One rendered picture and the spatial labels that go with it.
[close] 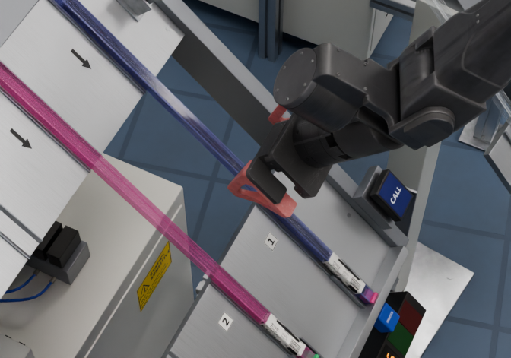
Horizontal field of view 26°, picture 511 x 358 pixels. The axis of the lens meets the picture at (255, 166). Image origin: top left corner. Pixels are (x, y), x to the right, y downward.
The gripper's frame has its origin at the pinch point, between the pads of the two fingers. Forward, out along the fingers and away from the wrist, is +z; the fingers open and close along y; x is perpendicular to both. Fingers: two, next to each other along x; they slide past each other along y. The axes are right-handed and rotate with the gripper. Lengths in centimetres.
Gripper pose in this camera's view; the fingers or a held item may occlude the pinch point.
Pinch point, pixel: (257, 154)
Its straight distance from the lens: 115.6
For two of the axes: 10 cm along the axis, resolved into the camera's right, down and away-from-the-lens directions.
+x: 6.6, 6.5, 3.9
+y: -4.4, 7.4, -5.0
